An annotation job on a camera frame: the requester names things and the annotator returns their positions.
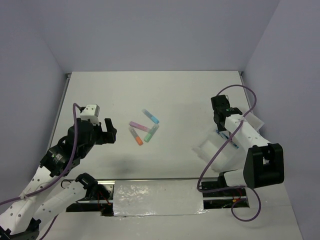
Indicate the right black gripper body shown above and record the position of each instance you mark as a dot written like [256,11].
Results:
[219,126]

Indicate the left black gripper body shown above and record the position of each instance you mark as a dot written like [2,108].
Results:
[100,137]

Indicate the dark blue gel pen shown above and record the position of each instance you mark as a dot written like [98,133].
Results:
[222,135]

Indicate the orange highlighter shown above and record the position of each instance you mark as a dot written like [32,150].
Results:
[135,136]

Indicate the light blue gel pen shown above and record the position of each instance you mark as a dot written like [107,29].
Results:
[235,145]

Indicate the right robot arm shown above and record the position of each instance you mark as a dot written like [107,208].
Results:
[264,161]

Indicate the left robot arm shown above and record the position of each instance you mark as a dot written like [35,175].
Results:
[32,211]

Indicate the purple highlighter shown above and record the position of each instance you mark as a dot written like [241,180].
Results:
[139,126]

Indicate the blue highlighter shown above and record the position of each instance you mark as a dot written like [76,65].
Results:
[150,116]

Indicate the green highlighter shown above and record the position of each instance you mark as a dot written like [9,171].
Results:
[151,133]

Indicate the clear plastic organizer tray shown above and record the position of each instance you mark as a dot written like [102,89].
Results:
[230,157]

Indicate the silver foil tape sheet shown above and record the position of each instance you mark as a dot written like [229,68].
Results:
[157,198]

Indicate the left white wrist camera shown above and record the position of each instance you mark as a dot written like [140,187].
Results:
[90,113]

